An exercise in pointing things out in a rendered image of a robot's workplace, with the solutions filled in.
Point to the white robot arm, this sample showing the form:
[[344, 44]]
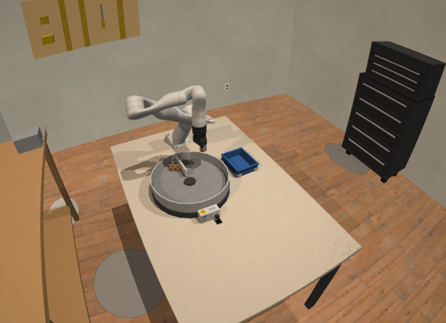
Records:
[[165, 109]]

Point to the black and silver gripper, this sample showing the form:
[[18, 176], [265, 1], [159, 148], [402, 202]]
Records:
[[199, 127]]

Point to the blue crate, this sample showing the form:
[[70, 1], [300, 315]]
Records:
[[239, 162]]

